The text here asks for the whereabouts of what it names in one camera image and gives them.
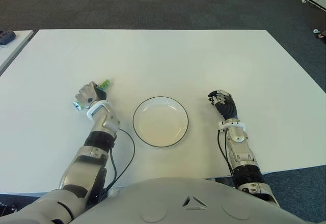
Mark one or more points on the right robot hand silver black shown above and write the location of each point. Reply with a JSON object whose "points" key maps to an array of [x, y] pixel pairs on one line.
{"points": [[228, 105]]}

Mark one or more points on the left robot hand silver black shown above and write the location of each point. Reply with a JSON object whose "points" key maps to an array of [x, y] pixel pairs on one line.
{"points": [[89, 94]]}

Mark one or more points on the green white toothpaste tube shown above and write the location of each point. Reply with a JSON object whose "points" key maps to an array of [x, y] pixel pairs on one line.
{"points": [[105, 83]]}

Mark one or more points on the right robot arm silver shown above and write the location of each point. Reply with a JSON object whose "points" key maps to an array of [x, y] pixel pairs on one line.
{"points": [[240, 145]]}

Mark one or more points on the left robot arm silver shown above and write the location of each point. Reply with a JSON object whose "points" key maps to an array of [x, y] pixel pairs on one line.
{"points": [[104, 122]]}

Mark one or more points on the white plate with black rim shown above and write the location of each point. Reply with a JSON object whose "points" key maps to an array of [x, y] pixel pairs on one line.
{"points": [[160, 124]]}

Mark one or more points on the white side table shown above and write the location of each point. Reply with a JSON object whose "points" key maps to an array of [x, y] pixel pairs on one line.
{"points": [[14, 47]]}

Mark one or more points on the dark controller device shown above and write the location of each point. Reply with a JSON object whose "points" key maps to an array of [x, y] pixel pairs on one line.
{"points": [[6, 37]]}

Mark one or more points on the grey robot torso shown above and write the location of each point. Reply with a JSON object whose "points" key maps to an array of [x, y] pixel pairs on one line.
{"points": [[178, 198]]}

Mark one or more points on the foot in sandal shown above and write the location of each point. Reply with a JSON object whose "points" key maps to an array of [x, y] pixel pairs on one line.
{"points": [[322, 35]]}

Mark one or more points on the black base equipment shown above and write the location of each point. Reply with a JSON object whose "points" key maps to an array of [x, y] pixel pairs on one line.
{"points": [[5, 206]]}

